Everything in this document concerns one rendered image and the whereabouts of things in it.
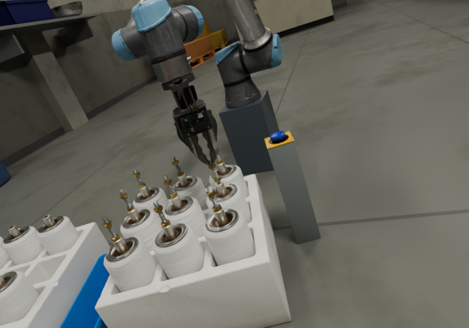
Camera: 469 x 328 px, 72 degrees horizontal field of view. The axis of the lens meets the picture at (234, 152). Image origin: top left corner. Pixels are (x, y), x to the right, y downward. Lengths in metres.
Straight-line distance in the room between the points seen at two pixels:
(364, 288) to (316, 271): 0.12
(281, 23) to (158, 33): 5.57
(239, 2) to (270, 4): 5.06
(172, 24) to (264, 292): 0.57
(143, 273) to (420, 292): 0.59
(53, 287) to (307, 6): 5.70
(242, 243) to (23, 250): 0.71
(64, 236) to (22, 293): 0.22
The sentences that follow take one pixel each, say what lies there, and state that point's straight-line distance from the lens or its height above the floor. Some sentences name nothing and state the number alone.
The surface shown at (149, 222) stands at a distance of 0.85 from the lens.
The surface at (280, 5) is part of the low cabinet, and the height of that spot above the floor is 0.50.
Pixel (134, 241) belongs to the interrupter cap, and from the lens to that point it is 0.79.
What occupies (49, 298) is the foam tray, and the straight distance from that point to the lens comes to 0.97.
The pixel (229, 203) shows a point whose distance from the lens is 0.77.
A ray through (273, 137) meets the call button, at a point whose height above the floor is 0.33.
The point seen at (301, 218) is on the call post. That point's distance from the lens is 0.92.
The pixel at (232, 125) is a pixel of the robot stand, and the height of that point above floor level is 0.24.
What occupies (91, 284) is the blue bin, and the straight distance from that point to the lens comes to 1.05.
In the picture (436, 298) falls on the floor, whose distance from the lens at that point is 0.83.
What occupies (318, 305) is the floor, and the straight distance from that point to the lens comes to 0.83.
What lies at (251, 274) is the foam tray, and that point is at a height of 0.16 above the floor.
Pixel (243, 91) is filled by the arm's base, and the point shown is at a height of 0.35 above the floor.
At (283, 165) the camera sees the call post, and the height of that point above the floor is 0.26.
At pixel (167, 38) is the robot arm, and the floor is 0.63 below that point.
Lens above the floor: 0.63
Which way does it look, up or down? 22 degrees down
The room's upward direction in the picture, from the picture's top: 20 degrees counter-clockwise
